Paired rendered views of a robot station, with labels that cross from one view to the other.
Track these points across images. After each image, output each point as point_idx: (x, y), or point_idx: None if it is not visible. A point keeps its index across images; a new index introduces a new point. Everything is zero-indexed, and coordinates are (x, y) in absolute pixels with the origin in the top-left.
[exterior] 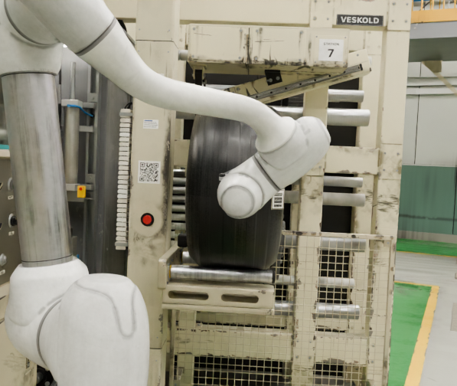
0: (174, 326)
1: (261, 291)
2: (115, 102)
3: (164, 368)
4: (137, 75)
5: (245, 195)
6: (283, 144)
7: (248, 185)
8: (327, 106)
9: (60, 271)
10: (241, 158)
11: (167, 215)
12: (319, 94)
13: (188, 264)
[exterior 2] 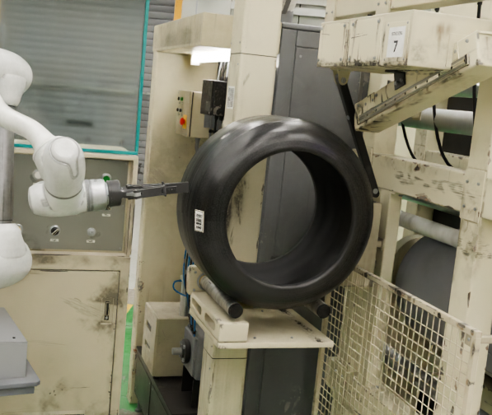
0: (318, 367)
1: (216, 319)
2: (309, 110)
3: (237, 387)
4: None
5: (28, 196)
6: (33, 158)
7: (30, 188)
8: None
9: None
10: (192, 174)
11: (227, 228)
12: (489, 99)
13: (371, 308)
